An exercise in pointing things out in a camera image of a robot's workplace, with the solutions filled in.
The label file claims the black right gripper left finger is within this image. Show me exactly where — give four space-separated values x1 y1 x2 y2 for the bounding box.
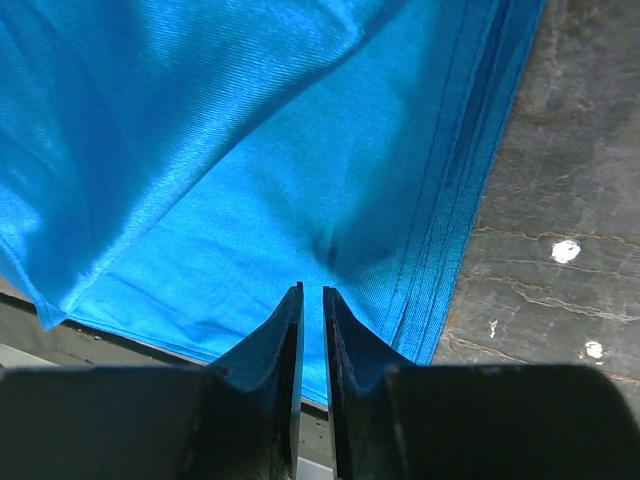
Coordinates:
0 281 305 480

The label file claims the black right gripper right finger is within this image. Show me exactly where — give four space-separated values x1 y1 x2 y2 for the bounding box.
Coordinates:
323 287 639 479

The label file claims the blue cloth napkin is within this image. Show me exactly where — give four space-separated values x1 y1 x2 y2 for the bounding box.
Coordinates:
1 1 544 404

